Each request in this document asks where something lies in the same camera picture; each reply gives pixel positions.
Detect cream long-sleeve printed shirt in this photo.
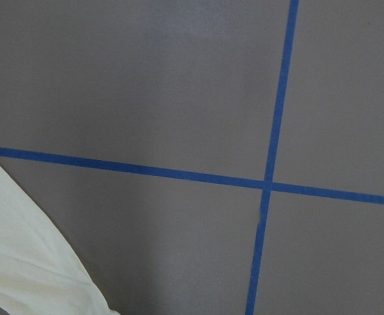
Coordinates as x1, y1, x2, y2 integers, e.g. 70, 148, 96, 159
0, 166, 114, 314

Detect blue tape grid lines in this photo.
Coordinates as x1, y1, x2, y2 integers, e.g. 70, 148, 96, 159
0, 1, 384, 314

